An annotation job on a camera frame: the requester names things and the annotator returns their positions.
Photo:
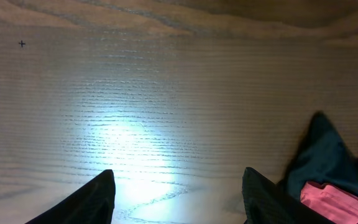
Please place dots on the red and black garment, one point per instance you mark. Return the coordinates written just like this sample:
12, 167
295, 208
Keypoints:
323, 175

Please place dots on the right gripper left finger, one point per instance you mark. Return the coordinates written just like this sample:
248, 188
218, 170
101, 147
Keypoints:
93, 203

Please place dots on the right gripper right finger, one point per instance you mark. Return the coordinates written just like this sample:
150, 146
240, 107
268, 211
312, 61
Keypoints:
265, 203

